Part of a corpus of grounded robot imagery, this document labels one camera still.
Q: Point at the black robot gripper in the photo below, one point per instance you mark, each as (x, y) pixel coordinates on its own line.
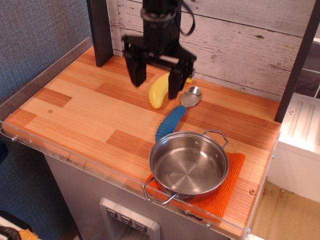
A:
(160, 38)

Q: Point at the yellow plastic banana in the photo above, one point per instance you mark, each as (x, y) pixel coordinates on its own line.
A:
(158, 91)

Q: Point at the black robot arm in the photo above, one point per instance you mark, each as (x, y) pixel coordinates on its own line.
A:
(164, 8)

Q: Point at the stainless steel pot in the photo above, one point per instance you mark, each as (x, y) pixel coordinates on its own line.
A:
(188, 166)

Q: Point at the clear acrylic table guard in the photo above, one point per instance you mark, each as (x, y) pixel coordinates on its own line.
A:
(99, 191)

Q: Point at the orange knitted cloth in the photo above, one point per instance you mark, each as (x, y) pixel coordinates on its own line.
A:
(214, 207)

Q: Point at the silver dispenser panel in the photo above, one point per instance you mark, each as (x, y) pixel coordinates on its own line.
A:
(127, 221)

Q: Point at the white toy sink unit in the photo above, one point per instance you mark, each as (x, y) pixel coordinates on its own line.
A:
(295, 164)

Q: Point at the orange black object bottom left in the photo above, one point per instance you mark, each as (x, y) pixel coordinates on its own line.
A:
(12, 234)

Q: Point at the blue handled metal spoon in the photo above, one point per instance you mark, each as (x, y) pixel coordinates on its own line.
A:
(190, 98)

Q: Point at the dark left frame post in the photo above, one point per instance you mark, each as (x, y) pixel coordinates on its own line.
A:
(100, 31)

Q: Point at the dark frame post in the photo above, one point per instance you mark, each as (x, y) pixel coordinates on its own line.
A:
(100, 31)
(301, 57)

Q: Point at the dark right frame post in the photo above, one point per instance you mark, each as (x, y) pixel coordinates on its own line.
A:
(301, 57)

